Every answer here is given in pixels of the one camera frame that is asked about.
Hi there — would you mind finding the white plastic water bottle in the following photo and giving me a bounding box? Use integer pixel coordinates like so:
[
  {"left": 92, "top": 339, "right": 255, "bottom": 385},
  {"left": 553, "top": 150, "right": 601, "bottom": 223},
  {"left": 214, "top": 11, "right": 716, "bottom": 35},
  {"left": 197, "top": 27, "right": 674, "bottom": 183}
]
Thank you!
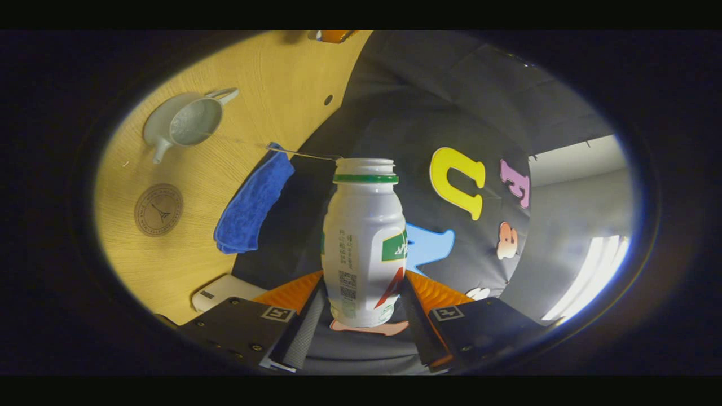
[{"left": 322, "top": 157, "right": 408, "bottom": 329}]

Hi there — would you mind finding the long ceiling light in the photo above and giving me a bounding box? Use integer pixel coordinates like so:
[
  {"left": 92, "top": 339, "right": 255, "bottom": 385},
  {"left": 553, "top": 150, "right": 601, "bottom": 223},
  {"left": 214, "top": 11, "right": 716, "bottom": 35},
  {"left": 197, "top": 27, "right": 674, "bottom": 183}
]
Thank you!
[{"left": 541, "top": 235, "right": 630, "bottom": 323}]

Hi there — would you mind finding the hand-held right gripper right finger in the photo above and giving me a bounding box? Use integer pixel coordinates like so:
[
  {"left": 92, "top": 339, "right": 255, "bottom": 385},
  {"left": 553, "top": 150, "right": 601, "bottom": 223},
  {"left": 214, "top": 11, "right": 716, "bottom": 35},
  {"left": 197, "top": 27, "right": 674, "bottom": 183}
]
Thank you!
[{"left": 403, "top": 270, "right": 560, "bottom": 373}]

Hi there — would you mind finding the round cork coaster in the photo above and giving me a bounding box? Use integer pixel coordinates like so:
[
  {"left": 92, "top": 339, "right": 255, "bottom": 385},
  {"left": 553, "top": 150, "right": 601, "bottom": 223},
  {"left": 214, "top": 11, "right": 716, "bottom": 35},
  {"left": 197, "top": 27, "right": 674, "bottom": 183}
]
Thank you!
[{"left": 134, "top": 183, "right": 184, "bottom": 237}]

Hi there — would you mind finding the white toaster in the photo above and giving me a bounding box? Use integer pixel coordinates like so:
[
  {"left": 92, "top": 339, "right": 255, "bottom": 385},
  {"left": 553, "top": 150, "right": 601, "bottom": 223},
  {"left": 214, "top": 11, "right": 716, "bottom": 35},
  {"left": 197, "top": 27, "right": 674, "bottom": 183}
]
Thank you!
[{"left": 191, "top": 274, "right": 268, "bottom": 314}]

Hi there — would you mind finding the blue folded towel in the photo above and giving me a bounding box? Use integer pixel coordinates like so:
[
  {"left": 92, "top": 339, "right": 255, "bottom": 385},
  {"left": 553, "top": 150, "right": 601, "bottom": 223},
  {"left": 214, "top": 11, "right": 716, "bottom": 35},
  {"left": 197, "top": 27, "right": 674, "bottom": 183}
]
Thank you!
[{"left": 213, "top": 142, "right": 296, "bottom": 255}]

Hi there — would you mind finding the white ceramic teacup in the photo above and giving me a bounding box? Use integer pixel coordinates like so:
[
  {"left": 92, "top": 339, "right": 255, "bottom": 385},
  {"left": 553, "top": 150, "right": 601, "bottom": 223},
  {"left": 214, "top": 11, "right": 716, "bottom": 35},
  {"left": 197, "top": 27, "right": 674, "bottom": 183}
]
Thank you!
[{"left": 143, "top": 87, "right": 240, "bottom": 165}]

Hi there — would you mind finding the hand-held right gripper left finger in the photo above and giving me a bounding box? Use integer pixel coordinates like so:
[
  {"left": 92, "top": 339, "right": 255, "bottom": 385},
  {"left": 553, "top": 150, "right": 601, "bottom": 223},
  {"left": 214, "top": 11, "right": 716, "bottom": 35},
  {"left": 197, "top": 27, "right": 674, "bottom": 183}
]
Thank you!
[{"left": 155, "top": 271, "right": 328, "bottom": 373}]

